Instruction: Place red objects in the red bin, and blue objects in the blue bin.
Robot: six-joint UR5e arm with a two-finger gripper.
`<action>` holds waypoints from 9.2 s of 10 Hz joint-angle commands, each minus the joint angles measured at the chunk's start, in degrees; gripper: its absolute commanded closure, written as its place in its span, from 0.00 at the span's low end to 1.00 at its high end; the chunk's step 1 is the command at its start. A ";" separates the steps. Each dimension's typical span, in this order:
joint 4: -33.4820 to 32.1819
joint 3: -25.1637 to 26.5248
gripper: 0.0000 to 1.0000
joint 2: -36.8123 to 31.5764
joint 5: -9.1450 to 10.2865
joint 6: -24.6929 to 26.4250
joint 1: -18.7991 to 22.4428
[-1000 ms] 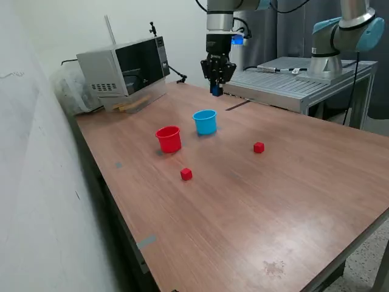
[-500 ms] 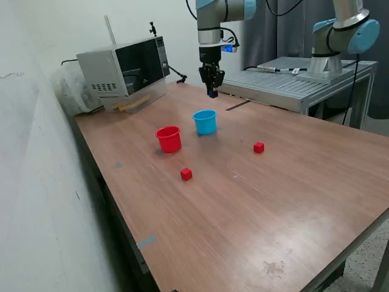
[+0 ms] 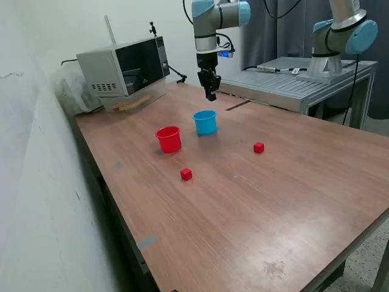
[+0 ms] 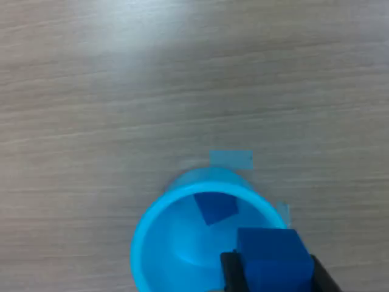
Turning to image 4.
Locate rectangular light blue tape piece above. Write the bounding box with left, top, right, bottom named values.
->
left=209, top=150, right=254, bottom=170

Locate small light blue tape piece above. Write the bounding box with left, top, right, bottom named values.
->
left=277, top=201, right=292, bottom=229

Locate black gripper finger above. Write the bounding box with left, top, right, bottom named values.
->
left=309, top=254, right=343, bottom=292
left=220, top=251, right=253, bottom=292

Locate blue cube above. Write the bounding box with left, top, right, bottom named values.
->
left=236, top=227, right=315, bottom=292
left=193, top=192, right=239, bottom=226

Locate blue plastic cup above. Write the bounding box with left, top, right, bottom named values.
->
left=129, top=167, right=289, bottom=292

